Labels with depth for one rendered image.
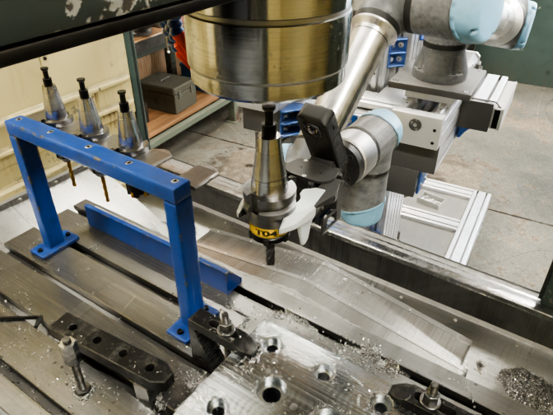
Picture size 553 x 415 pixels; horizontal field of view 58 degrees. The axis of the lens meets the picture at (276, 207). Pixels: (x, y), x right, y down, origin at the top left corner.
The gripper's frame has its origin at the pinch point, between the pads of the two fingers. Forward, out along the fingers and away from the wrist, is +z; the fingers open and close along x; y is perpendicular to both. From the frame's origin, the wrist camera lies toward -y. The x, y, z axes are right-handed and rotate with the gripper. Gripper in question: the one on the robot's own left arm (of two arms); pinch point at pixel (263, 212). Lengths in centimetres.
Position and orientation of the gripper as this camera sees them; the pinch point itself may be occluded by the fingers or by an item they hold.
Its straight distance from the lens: 59.9
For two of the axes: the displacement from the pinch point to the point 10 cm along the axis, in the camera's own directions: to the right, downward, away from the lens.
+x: -8.3, -3.1, 4.7
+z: -5.6, 4.6, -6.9
